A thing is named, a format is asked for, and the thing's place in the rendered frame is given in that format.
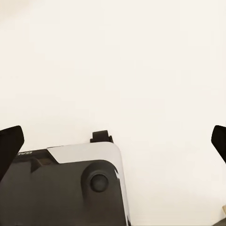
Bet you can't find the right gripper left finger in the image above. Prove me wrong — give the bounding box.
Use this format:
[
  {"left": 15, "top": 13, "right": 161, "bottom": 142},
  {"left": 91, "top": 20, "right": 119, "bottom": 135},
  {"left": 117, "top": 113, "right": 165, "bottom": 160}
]
[{"left": 0, "top": 125, "right": 24, "bottom": 181}]

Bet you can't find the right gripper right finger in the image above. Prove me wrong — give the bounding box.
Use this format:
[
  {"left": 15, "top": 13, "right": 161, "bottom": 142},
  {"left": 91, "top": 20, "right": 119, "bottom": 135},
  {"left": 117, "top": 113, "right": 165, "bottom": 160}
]
[{"left": 211, "top": 125, "right": 226, "bottom": 163}]

